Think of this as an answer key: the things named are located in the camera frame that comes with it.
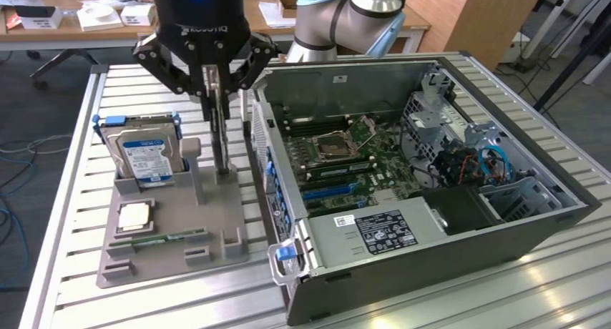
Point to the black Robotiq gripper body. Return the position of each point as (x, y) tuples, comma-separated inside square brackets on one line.
[(200, 21)]

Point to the graphics card with metal bracket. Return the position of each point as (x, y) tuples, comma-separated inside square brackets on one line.
[(220, 146)]

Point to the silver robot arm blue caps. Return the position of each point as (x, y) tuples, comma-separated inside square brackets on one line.
[(324, 25)]

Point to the white paper stack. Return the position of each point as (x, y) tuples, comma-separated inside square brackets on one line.
[(276, 16)]

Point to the small white box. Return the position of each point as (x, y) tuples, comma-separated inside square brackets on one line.
[(136, 16)]

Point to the white box with round hole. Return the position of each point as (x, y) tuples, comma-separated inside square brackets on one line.
[(97, 19)]

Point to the wooden desk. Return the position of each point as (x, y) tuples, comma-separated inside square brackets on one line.
[(61, 33)]

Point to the black office chair base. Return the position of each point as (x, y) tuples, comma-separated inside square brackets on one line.
[(40, 83)]

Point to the hard disk with blue caddy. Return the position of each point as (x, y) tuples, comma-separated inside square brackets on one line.
[(142, 157)]

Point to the white labelled box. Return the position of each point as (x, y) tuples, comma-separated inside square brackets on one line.
[(42, 22)]

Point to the metal socket cover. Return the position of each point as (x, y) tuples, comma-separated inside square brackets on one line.
[(357, 124)]

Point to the CPU socket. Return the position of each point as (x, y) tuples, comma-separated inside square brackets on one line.
[(333, 146)]

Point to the red white packet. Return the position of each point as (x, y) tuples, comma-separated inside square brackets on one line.
[(12, 22)]

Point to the black PCIe expansion slot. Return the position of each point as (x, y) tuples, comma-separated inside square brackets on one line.
[(329, 180)]

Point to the blue PCIe expansion slot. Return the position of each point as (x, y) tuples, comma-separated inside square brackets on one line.
[(329, 190), (331, 197)]

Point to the silver metal disk bay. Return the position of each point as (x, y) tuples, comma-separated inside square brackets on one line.
[(429, 125), (524, 200)]

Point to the green motherboard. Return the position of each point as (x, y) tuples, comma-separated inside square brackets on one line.
[(381, 180)]

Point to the grey plastic parts rack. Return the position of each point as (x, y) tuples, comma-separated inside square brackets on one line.
[(172, 218)]

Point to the silver CPU chip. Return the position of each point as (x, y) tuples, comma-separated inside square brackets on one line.
[(132, 217)]

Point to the wooden cabinet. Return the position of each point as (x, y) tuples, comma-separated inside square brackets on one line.
[(487, 21)]

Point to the grey power supply with label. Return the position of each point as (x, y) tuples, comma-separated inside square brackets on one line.
[(333, 243)]

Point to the blue case latch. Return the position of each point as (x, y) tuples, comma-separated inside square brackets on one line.
[(284, 254)]

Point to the black stand pole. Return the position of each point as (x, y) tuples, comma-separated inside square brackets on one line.
[(571, 69)]

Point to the open dark grey PC case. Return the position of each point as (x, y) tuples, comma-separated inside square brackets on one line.
[(429, 271)]

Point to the blue slot bracket clip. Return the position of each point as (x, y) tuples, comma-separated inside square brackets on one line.
[(285, 213), (270, 172), (288, 228)]

